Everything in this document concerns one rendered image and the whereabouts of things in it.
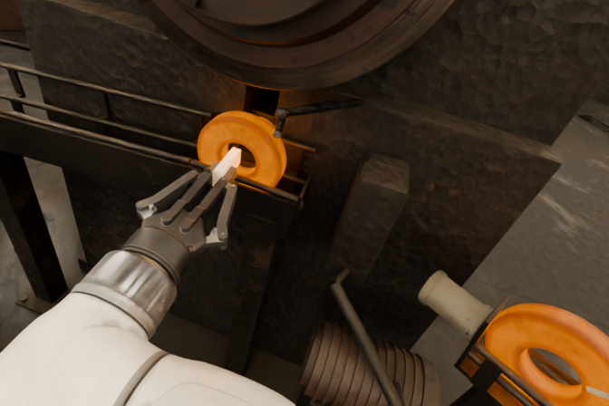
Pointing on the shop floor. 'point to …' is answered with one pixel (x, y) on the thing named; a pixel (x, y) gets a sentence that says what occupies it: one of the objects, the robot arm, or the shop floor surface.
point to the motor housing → (361, 372)
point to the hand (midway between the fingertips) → (227, 167)
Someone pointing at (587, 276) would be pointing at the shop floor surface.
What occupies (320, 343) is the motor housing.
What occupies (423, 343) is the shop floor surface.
